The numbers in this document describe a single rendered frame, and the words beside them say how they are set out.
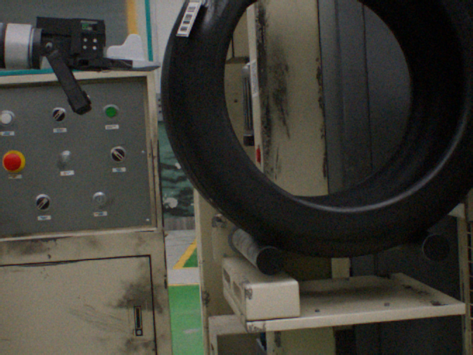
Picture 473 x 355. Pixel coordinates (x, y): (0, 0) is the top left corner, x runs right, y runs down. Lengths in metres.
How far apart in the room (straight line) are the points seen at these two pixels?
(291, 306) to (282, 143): 0.46
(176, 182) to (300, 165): 9.01
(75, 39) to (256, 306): 0.52
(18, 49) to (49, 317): 0.80
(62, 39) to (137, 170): 0.67
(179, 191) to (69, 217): 8.70
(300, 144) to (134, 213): 0.49
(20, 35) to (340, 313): 0.69
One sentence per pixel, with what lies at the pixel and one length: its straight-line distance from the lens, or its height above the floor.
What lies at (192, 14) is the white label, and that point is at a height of 1.30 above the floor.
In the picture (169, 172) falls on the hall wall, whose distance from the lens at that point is 10.85.
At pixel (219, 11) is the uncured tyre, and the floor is 1.30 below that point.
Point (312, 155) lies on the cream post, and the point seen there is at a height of 1.06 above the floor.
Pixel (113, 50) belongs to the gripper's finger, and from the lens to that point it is 1.54.
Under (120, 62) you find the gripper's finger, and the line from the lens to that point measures 1.53.
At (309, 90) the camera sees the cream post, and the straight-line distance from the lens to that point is 1.86.
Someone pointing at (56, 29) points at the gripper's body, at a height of 1.30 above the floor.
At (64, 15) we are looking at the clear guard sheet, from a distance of 2.16.
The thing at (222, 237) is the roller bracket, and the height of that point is 0.91.
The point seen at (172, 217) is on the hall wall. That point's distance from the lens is 10.88.
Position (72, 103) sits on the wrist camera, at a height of 1.17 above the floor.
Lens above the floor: 1.11
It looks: 3 degrees down
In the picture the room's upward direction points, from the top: 3 degrees counter-clockwise
